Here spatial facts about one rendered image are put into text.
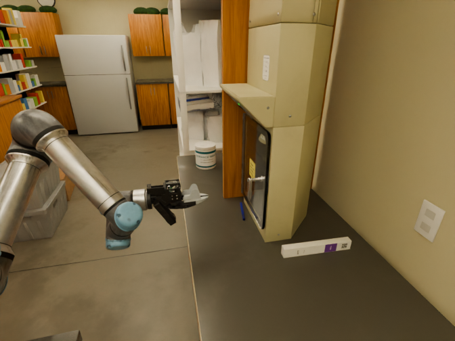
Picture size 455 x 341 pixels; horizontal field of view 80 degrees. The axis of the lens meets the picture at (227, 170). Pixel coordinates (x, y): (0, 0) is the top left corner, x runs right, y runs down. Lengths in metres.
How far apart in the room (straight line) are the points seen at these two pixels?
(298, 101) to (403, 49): 0.38
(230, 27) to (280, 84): 0.41
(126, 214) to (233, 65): 0.74
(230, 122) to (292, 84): 0.44
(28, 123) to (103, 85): 4.94
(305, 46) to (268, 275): 0.74
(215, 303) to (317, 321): 0.30
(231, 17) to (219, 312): 1.05
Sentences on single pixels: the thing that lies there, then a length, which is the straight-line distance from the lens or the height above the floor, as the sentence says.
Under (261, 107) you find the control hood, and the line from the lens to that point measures 0.88.
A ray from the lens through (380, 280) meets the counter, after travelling 1.11.
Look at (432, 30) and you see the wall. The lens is 1.05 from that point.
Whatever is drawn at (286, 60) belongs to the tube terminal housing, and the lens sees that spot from 0.89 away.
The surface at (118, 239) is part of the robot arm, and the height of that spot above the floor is 1.11.
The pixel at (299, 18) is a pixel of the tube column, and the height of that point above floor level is 1.72.
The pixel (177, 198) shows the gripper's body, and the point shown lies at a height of 1.17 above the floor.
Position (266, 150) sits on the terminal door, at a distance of 0.94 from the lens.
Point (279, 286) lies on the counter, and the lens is 0.98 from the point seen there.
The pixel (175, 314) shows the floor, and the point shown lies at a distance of 2.11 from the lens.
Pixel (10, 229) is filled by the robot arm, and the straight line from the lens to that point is 0.95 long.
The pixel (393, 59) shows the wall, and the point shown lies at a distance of 1.14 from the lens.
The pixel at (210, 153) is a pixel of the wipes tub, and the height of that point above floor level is 1.05.
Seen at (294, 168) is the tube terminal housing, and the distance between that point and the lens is 1.00.
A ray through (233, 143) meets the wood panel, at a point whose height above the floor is 1.23.
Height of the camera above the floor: 1.66
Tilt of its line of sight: 25 degrees down
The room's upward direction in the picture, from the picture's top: straight up
